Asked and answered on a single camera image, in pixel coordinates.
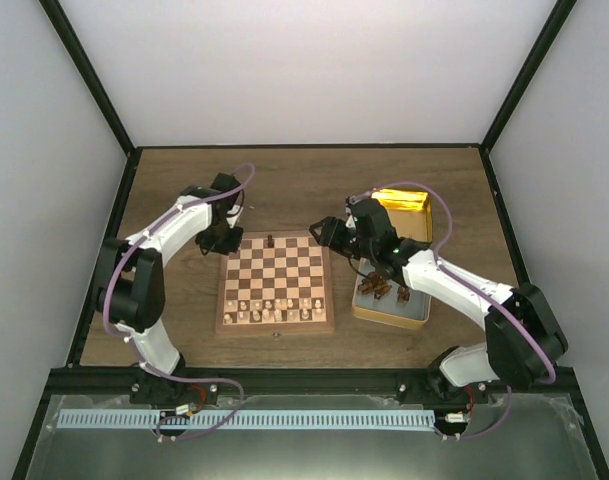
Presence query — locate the light blue slotted cable duct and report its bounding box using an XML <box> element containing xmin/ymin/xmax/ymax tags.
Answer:
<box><xmin>56</xmin><ymin>409</ymin><xmax>435</xmax><ymax>431</ymax></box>

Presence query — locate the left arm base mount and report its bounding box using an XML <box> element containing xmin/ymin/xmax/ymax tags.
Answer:
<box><xmin>130</xmin><ymin>370</ymin><xmax>218</xmax><ymax>407</ymax></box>

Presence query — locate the black enclosure frame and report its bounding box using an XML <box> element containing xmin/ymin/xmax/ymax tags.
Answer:
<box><xmin>12</xmin><ymin>1</ymin><xmax>609</xmax><ymax>480</ymax></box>

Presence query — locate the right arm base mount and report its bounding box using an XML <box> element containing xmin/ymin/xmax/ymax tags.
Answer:
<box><xmin>395</xmin><ymin>368</ymin><xmax>489</xmax><ymax>408</ymax></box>

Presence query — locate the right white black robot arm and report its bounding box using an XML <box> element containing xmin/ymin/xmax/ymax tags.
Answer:
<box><xmin>309</xmin><ymin>198</ymin><xmax>568</xmax><ymax>403</ymax></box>

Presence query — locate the row of white chess pieces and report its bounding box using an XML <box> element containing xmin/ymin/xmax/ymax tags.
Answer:
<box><xmin>221</xmin><ymin>298</ymin><xmax>330</xmax><ymax>325</ymax></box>

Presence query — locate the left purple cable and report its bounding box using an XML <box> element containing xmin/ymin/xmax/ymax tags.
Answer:
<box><xmin>102</xmin><ymin>162</ymin><xmax>258</xmax><ymax>381</ymax></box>

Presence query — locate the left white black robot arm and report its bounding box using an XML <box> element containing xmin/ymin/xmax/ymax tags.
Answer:
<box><xmin>92</xmin><ymin>173</ymin><xmax>246</xmax><ymax>404</ymax></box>

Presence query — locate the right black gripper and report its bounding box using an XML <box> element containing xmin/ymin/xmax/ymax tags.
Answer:
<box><xmin>311</xmin><ymin>216</ymin><xmax>377</xmax><ymax>260</ymax></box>

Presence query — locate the black aluminium front rail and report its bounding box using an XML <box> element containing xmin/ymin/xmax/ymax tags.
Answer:
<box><xmin>48</xmin><ymin>367</ymin><xmax>575</xmax><ymax>401</ymax></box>

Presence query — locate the wooden chess board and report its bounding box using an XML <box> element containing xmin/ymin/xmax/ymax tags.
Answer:
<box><xmin>215</xmin><ymin>230</ymin><xmax>335</xmax><ymax>336</ymax></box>

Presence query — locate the gold tin box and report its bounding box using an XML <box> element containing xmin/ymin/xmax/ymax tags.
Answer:
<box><xmin>352</xmin><ymin>275</ymin><xmax>431</xmax><ymax>330</ymax></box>

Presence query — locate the gold tin lid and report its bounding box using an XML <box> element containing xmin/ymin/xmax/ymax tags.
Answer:
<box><xmin>369</xmin><ymin>188</ymin><xmax>433</xmax><ymax>248</ymax></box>

